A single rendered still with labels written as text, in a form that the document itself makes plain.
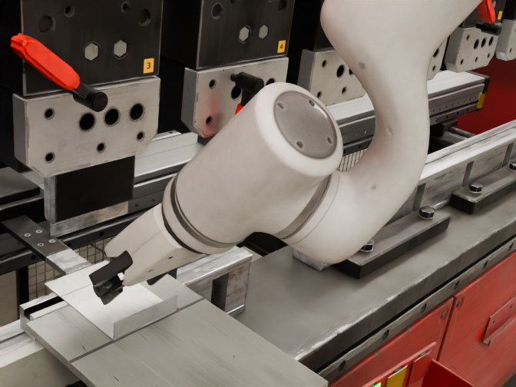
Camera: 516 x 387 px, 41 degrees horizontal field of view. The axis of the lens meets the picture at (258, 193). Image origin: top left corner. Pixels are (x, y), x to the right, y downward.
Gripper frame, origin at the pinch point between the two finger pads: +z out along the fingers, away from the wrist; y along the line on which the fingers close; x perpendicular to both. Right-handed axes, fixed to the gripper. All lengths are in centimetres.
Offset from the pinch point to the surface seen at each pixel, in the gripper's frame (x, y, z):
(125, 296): 1.1, -1.0, 4.2
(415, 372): 28.4, -40.3, 7.1
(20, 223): -15.1, 0.0, 17.3
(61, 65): -14.4, 9.6, -20.6
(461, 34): -14, -69, -14
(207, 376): 13.2, 0.9, -5.6
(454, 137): -8, -131, 32
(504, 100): -18, -214, 52
